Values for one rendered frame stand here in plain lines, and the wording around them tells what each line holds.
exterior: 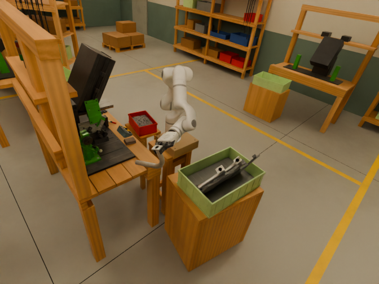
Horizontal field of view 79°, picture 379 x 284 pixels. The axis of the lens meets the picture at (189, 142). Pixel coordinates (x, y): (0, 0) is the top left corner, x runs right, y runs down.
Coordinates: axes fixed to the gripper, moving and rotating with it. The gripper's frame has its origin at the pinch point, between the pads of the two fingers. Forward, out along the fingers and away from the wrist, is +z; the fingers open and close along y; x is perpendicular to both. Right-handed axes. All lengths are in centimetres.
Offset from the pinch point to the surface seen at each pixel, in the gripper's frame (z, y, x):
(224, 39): -577, -207, 55
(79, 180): 23, -58, 12
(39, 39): 14, -26, -69
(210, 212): -12, 9, 65
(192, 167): -42, -18, 51
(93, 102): -38, -97, -15
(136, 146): -40, -72, 33
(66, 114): 16, -39, -33
